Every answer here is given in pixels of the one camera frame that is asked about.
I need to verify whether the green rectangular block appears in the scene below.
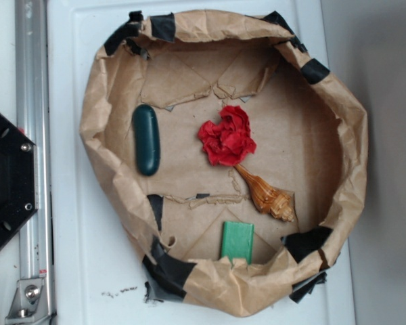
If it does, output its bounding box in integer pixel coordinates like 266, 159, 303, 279
221, 221, 254, 265

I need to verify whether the metal corner bracket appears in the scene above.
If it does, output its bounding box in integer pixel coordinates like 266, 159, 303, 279
5, 278, 55, 324

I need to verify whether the brown spiral sea shell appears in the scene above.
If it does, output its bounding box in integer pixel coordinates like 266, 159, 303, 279
234, 164, 295, 222

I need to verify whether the brown paper bag bin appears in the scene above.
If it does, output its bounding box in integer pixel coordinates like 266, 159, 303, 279
80, 10, 368, 317

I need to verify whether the dark green oval case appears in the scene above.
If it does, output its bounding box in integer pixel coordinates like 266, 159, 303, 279
132, 104, 161, 176

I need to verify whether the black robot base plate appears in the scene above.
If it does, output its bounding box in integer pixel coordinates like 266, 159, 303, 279
0, 113, 37, 251

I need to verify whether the crumpled red paper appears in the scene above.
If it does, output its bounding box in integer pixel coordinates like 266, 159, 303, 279
198, 106, 257, 167

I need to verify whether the aluminium extrusion rail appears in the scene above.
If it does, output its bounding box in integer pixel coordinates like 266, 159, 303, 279
15, 1, 53, 280

